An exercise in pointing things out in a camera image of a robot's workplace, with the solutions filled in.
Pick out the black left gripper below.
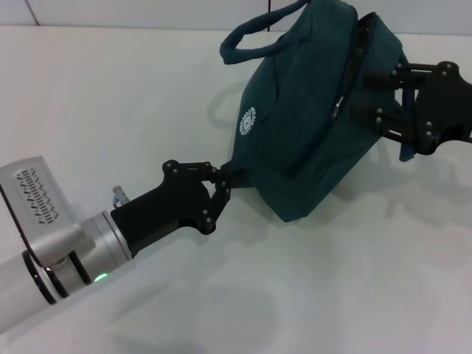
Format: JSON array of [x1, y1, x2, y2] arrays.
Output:
[[109, 159, 232, 260]]

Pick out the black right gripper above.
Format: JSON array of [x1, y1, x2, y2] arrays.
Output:
[[352, 60, 472, 156]]

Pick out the dark teal fabric bag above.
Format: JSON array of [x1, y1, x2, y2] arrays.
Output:
[[219, 0, 417, 224]]

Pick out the metal zipper pull ring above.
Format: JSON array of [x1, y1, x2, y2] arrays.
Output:
[[330, 96, 346, 119]]

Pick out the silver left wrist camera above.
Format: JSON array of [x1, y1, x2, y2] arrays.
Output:
[[0, 154, 81, 273]]

